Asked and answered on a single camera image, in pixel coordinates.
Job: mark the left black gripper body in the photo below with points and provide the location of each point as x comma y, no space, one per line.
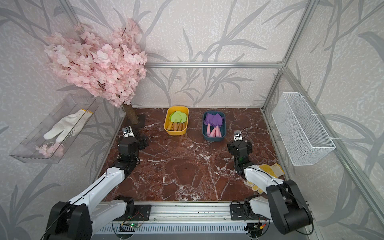
139,145

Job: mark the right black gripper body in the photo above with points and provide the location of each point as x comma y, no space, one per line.
231,146

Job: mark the yellow plastic storage box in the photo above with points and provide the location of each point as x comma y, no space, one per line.
171,110

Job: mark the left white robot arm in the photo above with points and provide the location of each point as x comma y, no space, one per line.
80,218

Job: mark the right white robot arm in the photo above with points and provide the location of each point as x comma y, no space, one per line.
284,205

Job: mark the dark teal storage box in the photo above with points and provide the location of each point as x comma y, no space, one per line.
223,127

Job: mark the yellow dotted work glove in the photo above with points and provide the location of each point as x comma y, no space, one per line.
270,169

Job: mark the white cotton glove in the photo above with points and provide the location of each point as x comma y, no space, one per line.
68,126

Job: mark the pink cherry blossom tree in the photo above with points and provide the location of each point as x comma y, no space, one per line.
110,69

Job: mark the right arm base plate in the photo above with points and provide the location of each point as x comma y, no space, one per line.
242,212

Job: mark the white wire mesh basket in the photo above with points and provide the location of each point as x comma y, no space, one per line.
304,137

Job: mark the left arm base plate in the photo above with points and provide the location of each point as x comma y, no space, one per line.
139,213

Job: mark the aluminium front rail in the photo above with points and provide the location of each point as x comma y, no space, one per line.
186,212

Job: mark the clear acrylic wall shelf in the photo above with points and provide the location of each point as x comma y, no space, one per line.
51,139

